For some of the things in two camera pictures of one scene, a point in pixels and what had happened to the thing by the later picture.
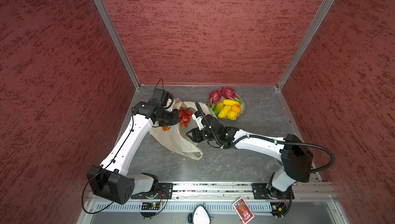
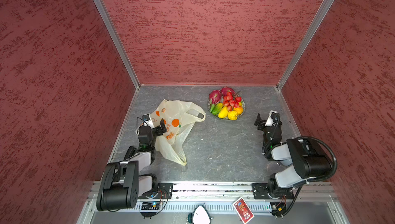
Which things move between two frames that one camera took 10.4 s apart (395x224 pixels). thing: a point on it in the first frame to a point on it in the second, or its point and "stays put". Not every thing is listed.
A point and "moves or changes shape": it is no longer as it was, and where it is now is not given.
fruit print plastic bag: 175,137 moves or changes shape
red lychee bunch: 184,114 to 231,100
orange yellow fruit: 236,108 stays put
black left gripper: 175,120 to 159,132
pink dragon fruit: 215,96 stays put
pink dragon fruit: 229,93 stays put
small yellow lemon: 232,115 stays put
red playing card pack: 243,210 stays put
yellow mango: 223,112 stays put
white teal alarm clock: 200,215 stays put
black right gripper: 197,136 to 262,124
